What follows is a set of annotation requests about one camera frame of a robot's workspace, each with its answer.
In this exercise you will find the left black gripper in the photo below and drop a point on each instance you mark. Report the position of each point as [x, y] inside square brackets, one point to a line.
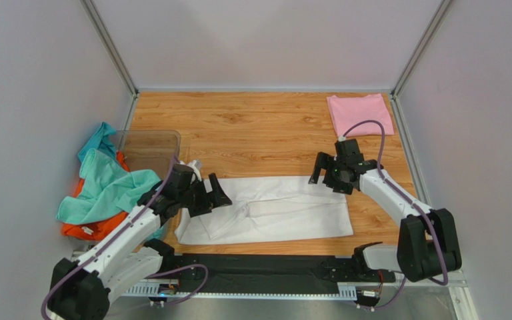
[218, 197]

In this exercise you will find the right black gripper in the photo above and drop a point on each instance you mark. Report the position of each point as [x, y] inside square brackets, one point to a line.
[330, 171]

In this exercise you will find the white t shirt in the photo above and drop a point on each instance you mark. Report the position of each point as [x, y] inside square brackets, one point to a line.
[269, 209]

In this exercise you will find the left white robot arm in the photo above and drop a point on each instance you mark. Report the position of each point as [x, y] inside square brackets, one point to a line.
[114, 248]

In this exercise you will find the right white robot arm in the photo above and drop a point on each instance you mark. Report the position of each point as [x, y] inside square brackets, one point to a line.
[427, 245]

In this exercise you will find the folded pink t shirt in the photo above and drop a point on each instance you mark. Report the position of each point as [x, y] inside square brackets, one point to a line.
[346, 112]

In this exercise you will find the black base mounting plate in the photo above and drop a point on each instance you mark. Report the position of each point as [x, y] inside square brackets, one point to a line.
[271, 274]

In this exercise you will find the clear plastic bin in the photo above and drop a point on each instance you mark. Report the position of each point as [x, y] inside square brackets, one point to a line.
[151, 150]

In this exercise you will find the mint green t shirt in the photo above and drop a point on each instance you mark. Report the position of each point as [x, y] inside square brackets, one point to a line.
[108, 190]

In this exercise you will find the orange t shirt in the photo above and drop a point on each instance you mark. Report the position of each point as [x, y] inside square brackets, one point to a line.
[95, 231]

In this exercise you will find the teal blue t shirt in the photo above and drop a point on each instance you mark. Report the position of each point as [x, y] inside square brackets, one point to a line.
[100, 141]

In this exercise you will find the aluminium frame rail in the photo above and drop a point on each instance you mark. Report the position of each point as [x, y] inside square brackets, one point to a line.
[364, 295]

